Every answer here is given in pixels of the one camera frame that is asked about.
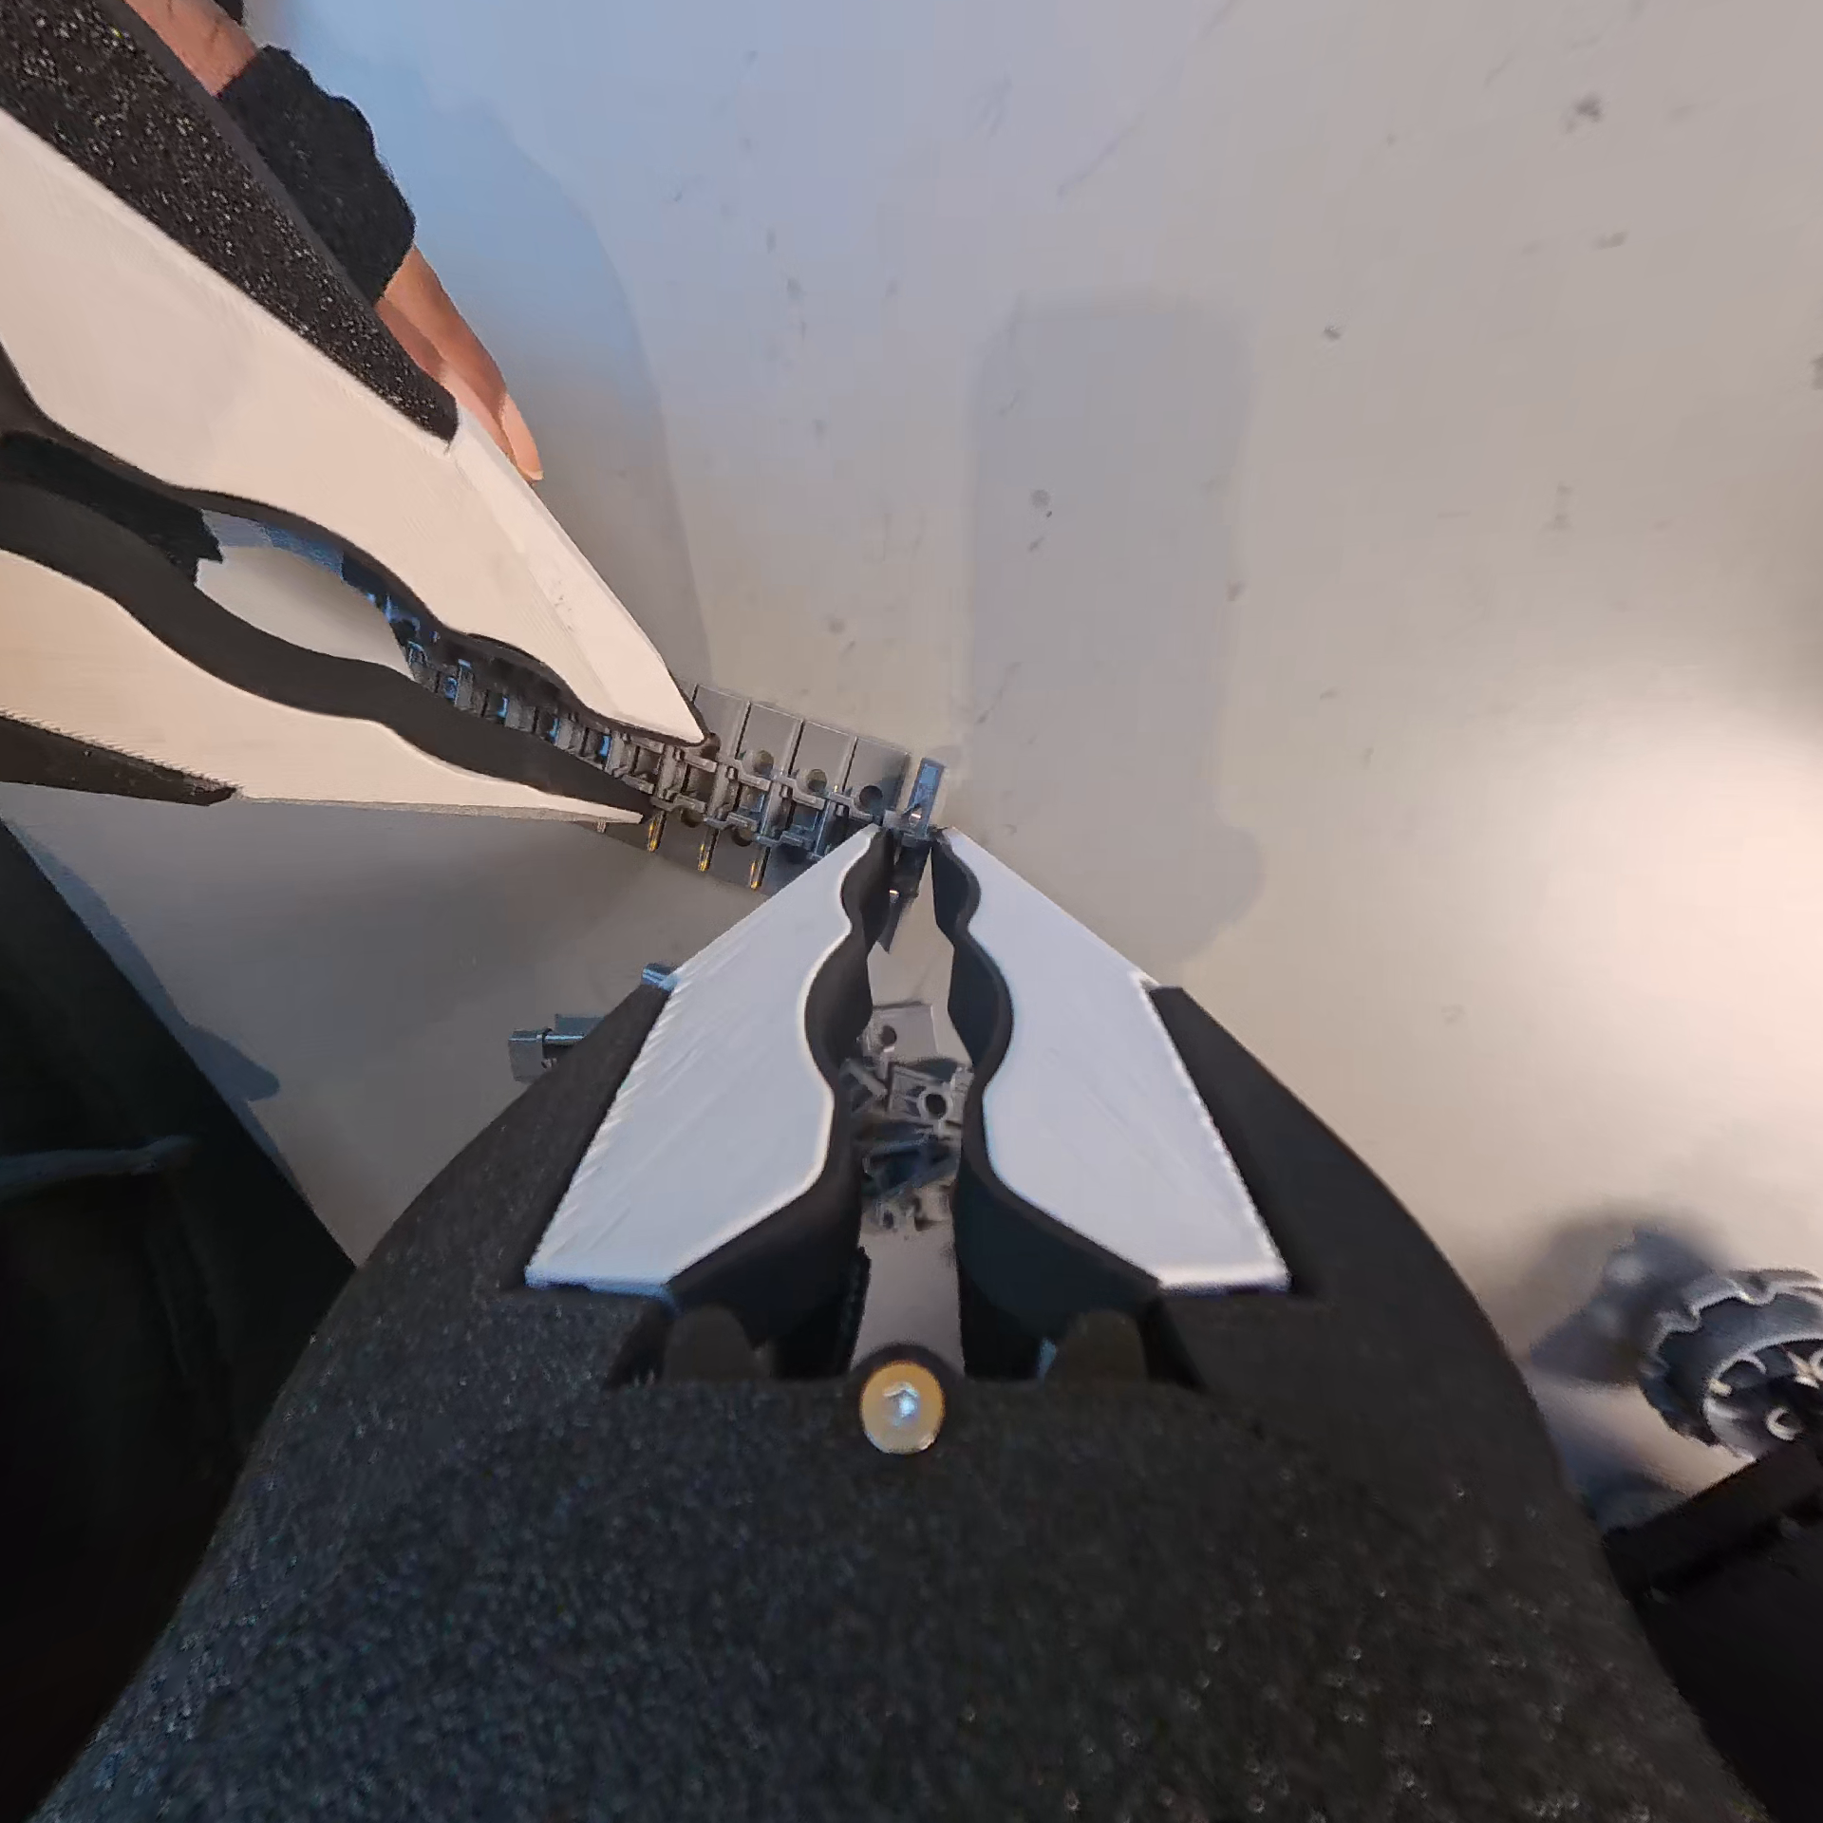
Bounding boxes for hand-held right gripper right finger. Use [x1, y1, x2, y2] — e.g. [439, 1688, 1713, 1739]
[922, 831, 1293, 1380]

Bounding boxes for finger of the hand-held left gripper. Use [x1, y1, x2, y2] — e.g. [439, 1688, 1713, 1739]
[0, 105, 707, 748]
[0, 436, 648, 831]

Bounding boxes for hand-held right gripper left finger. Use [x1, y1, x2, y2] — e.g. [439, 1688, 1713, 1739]
[526, 831, 911, 1380]

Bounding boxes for pile of grey track pieces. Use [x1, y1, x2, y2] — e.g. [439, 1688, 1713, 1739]
[837, 1002, 977, 1237]

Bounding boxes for grey toy track chain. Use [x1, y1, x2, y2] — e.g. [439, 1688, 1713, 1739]
[373, 589, 911, 897]

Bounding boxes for grey track link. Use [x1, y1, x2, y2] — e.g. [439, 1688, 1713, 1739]
[872, 758, 948, 946]

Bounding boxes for light grey desk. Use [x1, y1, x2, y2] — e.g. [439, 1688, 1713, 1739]
[0, 0, 1823, 1582]

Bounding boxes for person's left hand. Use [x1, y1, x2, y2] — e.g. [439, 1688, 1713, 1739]
[134, 0, 547, 487]

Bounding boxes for black yellow toy brick vehicle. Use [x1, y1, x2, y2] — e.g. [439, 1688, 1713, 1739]
[1528, 1227, 1823, 1712]

